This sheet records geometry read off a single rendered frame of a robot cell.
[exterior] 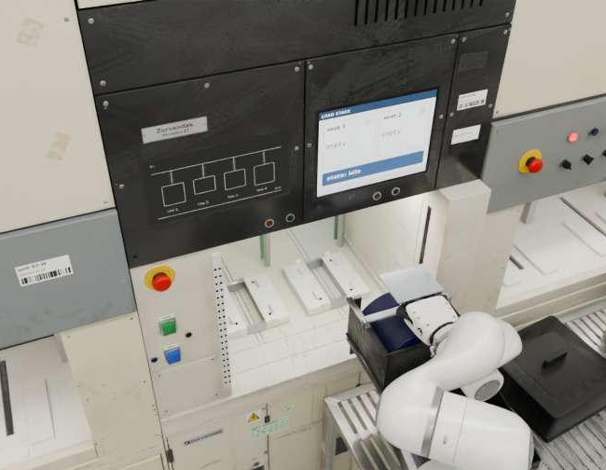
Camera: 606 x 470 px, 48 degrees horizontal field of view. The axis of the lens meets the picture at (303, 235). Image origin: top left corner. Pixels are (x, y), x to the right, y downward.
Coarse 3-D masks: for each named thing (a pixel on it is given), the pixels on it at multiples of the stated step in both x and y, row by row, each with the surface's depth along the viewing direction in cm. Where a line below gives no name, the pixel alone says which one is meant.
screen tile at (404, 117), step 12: (408, 108) 148; (384, 120) 147; (396, 120) 148; (408, 120) 150; (420, 120) 151; (420, 132) 153; (384, 144) 151; (396, 144) 152; (408, 144) 154; (420, 144) 155
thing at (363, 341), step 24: (408, 288) 158; (432, 288) 158; (360, 312) 165; (384, 312) 162; (456, 312) 166; (360, 336) 169; (360, 360) 173; (384, 360) 158; (408, 360) 160; (384, 384) 162
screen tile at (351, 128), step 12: (348, 120) 143; (360, 120) 144; (324, 132) 142; (336, 132) 144; (348, 132) 145; (360, 132) 146; (372, 132) 148; (324, 144) 144; (360, 144) 148; (372, 144) 149; (324, 156) 146; (336, 156) 147; (348, 156) 149; (360, 156) 150; (372, 156) 151; (324, 168) 148
